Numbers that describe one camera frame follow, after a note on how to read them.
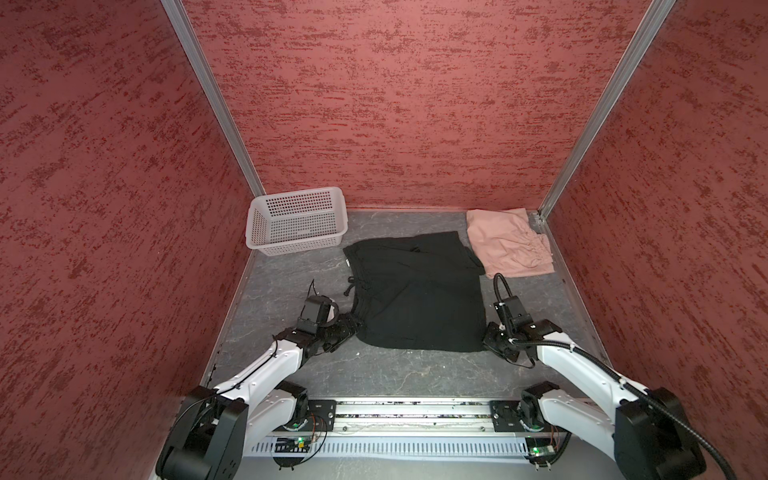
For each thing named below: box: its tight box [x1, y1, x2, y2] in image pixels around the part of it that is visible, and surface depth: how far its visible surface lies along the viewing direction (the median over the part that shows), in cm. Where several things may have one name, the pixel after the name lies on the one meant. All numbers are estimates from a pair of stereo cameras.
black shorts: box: [343, 231, 486, 352], surface depth 97 cm
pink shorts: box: [467, 208, 555, 279], surface depth 109 cm
